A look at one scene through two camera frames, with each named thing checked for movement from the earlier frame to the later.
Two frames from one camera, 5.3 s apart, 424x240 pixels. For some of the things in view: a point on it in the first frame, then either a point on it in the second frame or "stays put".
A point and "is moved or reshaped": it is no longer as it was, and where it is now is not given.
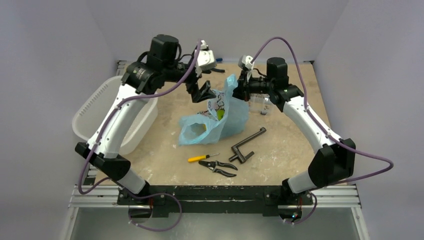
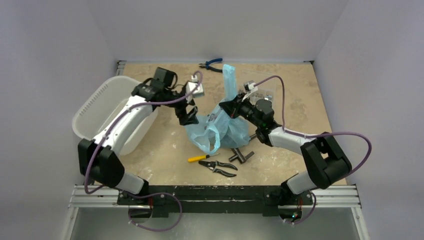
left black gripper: [205, 92] -> [185, 119]
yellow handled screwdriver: [201, 157] stays put
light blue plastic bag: [225, 116] is moved or reshaped
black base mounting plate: [215, 200] stays put
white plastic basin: [87, 116] stays put
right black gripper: [241, 88] -> [233, 105]
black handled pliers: [212, 165] stays put
